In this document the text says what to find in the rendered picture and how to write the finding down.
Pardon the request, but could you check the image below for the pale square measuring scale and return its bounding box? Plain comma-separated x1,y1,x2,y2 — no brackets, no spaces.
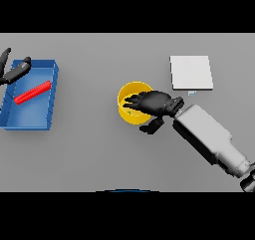
169,55,214,97

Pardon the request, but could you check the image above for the robot left hand dark grey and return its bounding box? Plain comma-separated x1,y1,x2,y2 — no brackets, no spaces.
0,47,33,87

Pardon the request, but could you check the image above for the red beaker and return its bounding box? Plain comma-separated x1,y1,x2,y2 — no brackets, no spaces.
13,80,53,106

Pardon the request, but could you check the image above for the yellow bowl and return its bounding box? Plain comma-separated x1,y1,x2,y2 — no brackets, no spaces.
117,81,154,125

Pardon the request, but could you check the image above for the blue tray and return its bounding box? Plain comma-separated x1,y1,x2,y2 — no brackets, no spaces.
0,59,60,131

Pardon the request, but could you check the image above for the robot right hand dark grey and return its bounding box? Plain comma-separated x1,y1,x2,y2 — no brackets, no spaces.
124,90,185,135

